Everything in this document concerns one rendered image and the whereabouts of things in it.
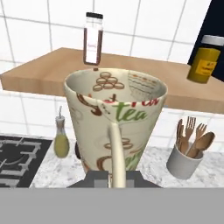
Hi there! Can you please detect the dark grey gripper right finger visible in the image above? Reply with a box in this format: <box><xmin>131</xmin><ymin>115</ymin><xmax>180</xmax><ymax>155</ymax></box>
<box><xmin>125</xmin><ymin>170</ymin><xmax>162</xmax><ymax>189</ymax></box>

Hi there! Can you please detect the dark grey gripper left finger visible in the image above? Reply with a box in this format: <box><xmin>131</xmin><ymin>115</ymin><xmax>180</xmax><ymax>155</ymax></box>
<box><xmin>67</xmin><ymin>170</ymin><xmax>113</xmax><ymax>189</ymax></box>

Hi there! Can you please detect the cream printed tea mug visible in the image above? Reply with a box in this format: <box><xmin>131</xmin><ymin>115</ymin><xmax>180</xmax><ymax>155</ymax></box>
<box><xmin>63</xmin><ymin>67</ymin><xmax>169</xmax><ymax>189</ymax></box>

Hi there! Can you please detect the white utensil pot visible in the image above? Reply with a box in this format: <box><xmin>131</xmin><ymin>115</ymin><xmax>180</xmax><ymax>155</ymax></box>
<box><xmin>165</xmin><ymin>143</ymin><xmax>205</xmax><ymax>180</ymax></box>

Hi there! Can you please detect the glass oil bottle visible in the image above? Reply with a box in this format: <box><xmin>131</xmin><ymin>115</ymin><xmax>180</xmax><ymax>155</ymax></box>
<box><xmin>53</xmin><ymin>105</ymin><xmax>71</xmax><ymax>159</ymax></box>

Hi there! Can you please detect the wooden spatula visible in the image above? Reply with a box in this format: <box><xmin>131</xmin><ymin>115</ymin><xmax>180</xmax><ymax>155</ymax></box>
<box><xmin>175</xmin><ymin>118</ymin><xmax>185</xmax><ymax>151</ymax></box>

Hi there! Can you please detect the wooden fork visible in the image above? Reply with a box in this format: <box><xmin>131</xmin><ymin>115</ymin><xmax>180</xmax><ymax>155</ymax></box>
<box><xmin>185</xmin><ymin>122</ymin><xmax>208</xmax><ymax>156</ymax></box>
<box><xmin>181</xmin><ymin>115</ymin><xmax>197</xmax><ymax>154</ymax></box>

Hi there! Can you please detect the wooden spoon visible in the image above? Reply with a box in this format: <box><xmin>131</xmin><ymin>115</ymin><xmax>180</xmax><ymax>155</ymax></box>
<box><xmin>186</xmin><ymin>131</ymin><xmax>216</xmax><ymax>158</ymax></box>

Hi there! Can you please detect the black gas hob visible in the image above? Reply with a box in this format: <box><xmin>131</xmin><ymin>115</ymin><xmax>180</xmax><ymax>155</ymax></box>
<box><xmin>0</xmin><ymin>135</ymin><xmax>53</xmax><ymax>189</ymax></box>

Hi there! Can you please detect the yellow jar white lid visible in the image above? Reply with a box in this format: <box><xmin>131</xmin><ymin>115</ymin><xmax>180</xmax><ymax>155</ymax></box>
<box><xmin>186</xmin><ymin>34</ymin><xmax>224</xmax><ymax>85</ymax></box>

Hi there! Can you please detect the brown spice jar black lid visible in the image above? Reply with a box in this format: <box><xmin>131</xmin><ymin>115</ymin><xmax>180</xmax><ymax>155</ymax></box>
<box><xmin>82</xmin><ymin>11</ymin><xmax>104</xmax><ymax>67</ymax></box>

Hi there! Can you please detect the wooden wall shelf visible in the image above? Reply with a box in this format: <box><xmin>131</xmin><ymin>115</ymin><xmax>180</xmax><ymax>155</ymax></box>
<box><xmin>0</xmin><ymin>46</ymin><xmax>224</xmax><ymax>115</ymax></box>

